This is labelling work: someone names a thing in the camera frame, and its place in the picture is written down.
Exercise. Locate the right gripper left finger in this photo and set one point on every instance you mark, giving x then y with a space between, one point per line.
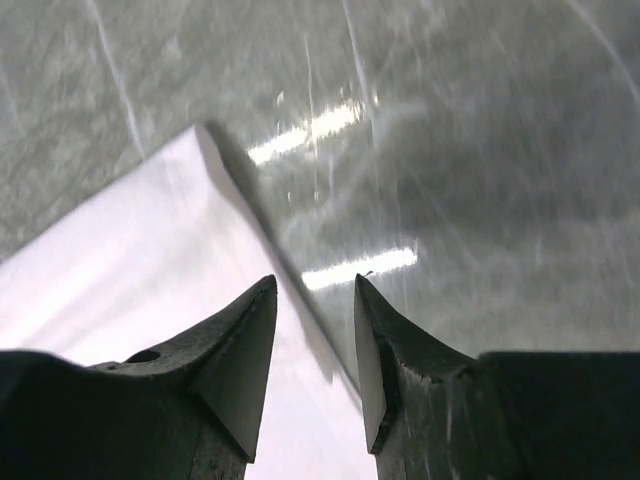
187 408

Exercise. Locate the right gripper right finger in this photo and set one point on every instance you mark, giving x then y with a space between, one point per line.
431 412

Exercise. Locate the white red-print t-shirt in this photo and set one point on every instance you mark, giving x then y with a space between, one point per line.
161 249

